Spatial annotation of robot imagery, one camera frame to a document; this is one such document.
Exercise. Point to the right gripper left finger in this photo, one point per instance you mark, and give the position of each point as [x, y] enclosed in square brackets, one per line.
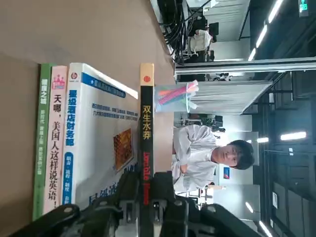
[103, 217]

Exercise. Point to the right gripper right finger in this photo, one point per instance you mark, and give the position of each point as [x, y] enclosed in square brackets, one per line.
[172, 217]

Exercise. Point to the black book with cream band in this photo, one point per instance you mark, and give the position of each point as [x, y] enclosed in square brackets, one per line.
[146, 123]

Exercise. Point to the book with pink spine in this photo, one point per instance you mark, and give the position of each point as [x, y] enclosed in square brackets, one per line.
[56, 148]

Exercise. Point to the white book with blue print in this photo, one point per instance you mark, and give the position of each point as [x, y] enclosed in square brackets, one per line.
[98, 123]

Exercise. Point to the book with green spine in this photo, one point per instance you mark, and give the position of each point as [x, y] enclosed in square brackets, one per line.
[42, 123]

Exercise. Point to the person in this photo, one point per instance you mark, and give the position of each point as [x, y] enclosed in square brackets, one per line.
[195, 153]
[201, 37]

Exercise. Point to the clear blue pen cup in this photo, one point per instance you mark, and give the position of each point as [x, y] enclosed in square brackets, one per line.
[170, 108]

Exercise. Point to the ceiling light strip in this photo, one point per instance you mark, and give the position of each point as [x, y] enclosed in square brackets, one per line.
[293, 136]
[252, 54]
[262, 140]
[262, 35]
[276, 11]

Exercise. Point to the white partition panel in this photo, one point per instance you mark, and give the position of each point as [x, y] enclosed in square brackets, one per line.
[234, 98]

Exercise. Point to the green exit sign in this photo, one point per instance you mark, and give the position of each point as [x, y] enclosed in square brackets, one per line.
[304, 8]

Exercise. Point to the blue red wall poster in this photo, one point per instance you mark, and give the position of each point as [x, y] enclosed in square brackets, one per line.
[227, 172]

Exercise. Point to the aluminium frame beam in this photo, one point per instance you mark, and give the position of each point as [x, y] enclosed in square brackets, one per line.
[247, 66]

